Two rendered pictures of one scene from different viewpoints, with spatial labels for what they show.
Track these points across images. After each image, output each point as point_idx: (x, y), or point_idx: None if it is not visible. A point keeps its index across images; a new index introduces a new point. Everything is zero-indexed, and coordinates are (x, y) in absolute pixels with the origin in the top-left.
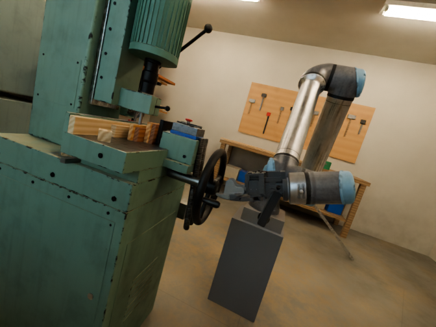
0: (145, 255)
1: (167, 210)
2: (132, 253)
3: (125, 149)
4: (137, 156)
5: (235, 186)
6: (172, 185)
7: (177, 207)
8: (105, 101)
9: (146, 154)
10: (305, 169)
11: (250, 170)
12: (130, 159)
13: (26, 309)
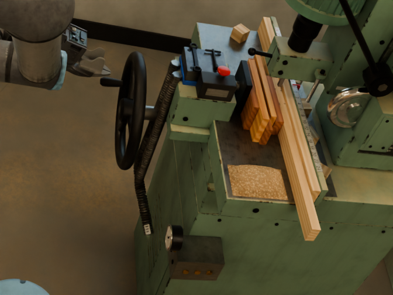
0: (166, 192)
1: (183, 191)
2: (168, 149)
3: (206, 28)
4: (196, 36)
5: (91, 50)
6: (194, 159)
7: (185, 231)
8: None
9: (199, 47)
10: (9, 43)
11: (84, 48)
12: (195, 33)
13: None
